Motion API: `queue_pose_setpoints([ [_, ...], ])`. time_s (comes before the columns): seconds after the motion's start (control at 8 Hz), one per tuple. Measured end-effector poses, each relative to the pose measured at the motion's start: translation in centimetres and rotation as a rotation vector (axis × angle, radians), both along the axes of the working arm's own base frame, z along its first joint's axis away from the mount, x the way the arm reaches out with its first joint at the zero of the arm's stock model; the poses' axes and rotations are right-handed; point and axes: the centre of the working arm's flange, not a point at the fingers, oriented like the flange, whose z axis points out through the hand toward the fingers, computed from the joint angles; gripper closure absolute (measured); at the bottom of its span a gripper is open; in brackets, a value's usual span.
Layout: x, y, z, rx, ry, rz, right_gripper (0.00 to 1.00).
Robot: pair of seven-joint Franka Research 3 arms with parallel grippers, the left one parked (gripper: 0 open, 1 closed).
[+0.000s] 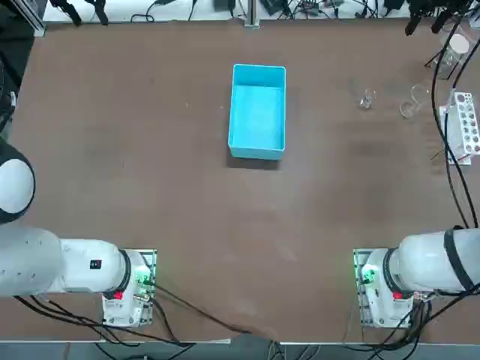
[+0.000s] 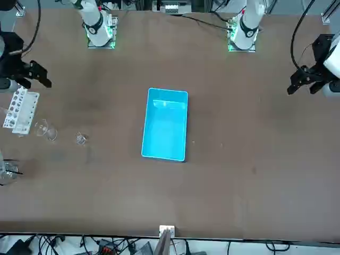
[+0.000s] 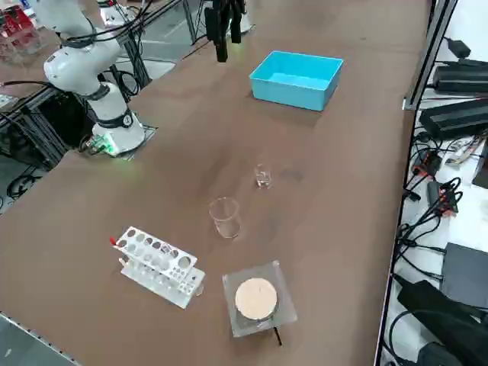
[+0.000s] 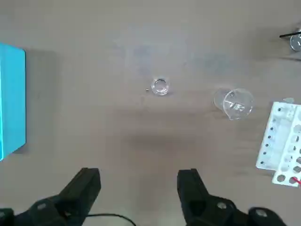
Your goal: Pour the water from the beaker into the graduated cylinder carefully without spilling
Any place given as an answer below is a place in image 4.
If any large glass beaker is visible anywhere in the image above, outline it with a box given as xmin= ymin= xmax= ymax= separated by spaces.
xmin=213 ymin=88 xmax=255 ymax=121

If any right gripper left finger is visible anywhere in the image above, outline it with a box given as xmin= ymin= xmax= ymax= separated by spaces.
xmin=0 ymin=167 xmax=102 ymax=226

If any thin black rod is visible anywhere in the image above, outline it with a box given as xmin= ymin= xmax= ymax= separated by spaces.
xmin=279 ymin=32 xmax=301 ymax=39

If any small glass beaker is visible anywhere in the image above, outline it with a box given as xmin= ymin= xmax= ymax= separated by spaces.
xmin=150 ymin=77 xmax=171 ymax=97

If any blue plastic bin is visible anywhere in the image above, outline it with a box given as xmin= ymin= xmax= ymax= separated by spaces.
xmin=0 ymin=42 xmax=26 ymax=162

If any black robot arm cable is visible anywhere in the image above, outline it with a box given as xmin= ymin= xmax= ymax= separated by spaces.
xmin=86 ymin=212 xmax=137 ymax=226

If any white test tube rack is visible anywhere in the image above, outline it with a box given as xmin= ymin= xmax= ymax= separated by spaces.
xmin=255 ymin=97 xmax=301 ymax=189

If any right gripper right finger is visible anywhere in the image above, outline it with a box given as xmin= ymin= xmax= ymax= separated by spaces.
xmin=176 ymin=168 xmax=285 ymax=226

